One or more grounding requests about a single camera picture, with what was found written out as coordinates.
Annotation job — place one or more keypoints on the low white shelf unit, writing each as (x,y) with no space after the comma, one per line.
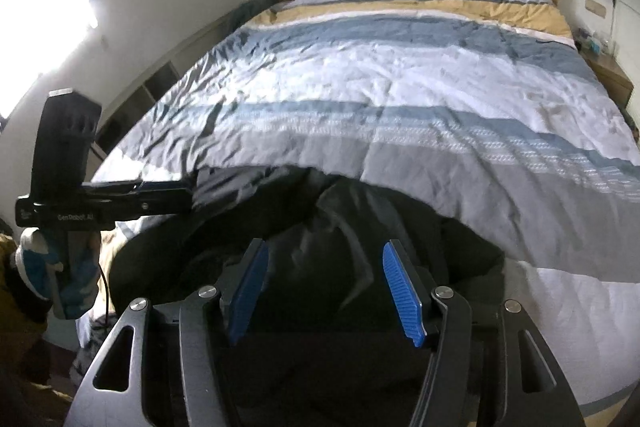
(160,79)

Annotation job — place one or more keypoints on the person's left hand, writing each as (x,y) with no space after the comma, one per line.
(77,277)

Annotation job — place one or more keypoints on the white wardrobe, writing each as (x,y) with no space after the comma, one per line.
(627,7)

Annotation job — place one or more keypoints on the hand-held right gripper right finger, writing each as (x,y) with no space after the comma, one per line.
(402,297)

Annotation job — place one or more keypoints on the beige wall plate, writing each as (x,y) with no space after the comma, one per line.
(595,6)

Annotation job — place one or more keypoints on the black puffer coat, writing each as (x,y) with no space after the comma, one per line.
(325,227)

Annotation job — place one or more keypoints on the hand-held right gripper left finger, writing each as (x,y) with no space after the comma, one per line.
(247,292)

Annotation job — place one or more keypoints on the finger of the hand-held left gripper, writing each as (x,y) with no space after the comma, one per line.
(150,201)

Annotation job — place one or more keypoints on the window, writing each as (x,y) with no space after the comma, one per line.
(40,7)

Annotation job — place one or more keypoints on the wooden nightstand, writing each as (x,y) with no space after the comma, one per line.
(610,74)

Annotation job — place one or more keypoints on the bed with striped duvet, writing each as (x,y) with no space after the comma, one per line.
(400,82)

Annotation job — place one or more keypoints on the small teal container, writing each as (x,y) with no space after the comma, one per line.
(592,44)

